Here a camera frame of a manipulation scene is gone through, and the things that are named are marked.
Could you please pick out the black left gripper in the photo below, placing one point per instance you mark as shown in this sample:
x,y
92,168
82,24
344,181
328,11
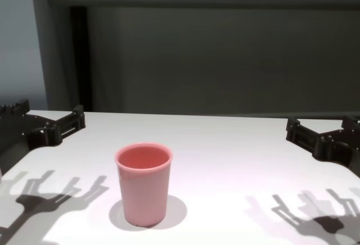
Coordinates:
x,y
15,135

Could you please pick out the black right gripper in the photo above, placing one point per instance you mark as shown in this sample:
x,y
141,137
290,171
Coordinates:
x,y
343,152

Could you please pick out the pink plastic cup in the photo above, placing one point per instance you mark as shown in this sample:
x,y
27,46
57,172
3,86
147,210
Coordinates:
x,y
143,194

